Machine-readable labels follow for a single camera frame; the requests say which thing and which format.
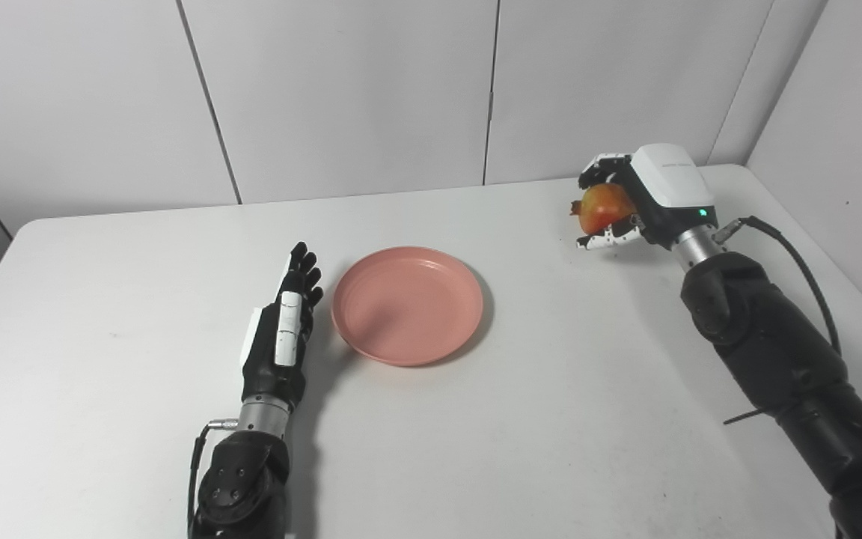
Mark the red yellow pomegranate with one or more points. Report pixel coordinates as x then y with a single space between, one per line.
603 209

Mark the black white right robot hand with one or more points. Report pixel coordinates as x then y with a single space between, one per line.
670 183

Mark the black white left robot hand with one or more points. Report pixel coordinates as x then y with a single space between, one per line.
260 367

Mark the pink round plate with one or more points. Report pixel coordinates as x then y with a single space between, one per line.
407 305

